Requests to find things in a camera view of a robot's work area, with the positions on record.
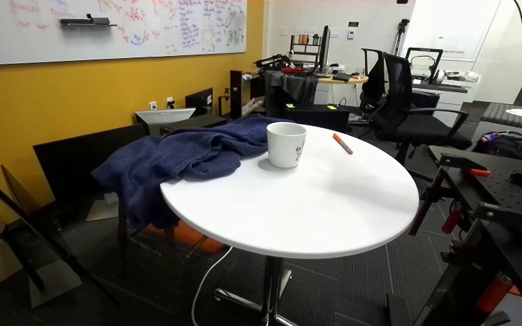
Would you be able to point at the monitor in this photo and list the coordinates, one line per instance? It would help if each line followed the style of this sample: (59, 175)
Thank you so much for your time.
(324, 49)

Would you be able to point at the round wooden desk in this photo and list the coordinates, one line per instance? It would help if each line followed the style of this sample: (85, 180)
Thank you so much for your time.
(340, 80)

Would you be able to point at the black backpack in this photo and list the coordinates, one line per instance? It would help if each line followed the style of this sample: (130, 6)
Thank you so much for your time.
(505, 146)

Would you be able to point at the black computer case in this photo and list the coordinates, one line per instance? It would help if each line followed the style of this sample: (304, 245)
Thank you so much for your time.
(317, 117)

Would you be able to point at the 3d printer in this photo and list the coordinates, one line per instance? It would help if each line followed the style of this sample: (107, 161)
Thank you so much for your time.
(424, 65)

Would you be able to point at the small black shelf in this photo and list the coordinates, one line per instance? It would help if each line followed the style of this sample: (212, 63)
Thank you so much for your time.
(305, 47)

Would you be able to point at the wall socket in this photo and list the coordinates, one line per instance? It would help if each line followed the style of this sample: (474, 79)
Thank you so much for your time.
(170, 102)
(153, 106)

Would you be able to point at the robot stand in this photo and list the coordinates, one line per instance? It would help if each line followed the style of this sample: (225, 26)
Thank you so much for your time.
(492, 226)

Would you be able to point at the whiteboard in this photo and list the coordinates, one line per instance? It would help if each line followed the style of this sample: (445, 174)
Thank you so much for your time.
(107, 27)

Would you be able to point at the white mug cup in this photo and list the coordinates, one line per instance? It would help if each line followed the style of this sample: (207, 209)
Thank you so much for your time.
(284, 147)

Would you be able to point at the orange chair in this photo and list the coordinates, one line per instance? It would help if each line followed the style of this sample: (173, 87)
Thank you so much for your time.
(170, 237)

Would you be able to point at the orange marker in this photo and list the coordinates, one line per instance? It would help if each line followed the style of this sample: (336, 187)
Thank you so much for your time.
(342, 143)

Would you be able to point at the dark blue cloth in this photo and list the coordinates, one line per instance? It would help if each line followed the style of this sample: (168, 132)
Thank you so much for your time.
(184, 156)

